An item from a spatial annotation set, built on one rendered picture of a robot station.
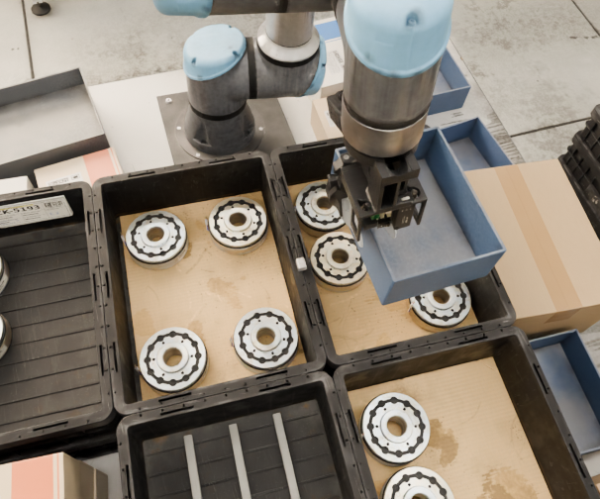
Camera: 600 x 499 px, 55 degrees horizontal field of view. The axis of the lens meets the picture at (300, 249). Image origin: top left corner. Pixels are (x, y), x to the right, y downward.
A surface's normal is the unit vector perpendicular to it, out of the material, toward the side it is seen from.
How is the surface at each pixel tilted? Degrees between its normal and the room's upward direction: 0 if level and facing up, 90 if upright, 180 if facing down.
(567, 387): 0
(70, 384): 0
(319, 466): 0
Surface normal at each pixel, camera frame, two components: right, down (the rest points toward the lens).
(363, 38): -0.71, 0.62
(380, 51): -0.41, 0.80
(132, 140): 0.05, -0.48
